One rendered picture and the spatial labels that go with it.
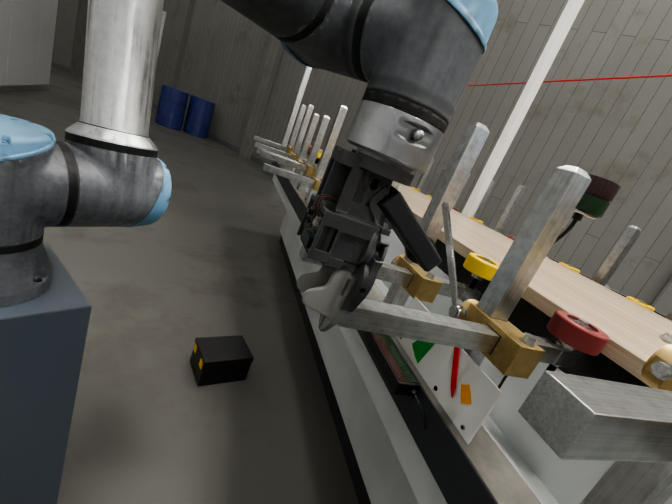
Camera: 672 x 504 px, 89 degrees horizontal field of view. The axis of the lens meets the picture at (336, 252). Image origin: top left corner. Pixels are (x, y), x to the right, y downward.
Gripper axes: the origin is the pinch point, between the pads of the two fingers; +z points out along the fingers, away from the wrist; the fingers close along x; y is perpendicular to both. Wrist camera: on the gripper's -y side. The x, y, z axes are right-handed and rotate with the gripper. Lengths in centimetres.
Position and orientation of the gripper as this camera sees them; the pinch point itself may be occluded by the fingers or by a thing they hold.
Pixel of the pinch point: (330, 322)
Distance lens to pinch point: 43.6
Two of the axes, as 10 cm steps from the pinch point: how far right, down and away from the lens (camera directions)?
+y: -8.9, -2.6, -3.7
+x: 2.6, 3.9, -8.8
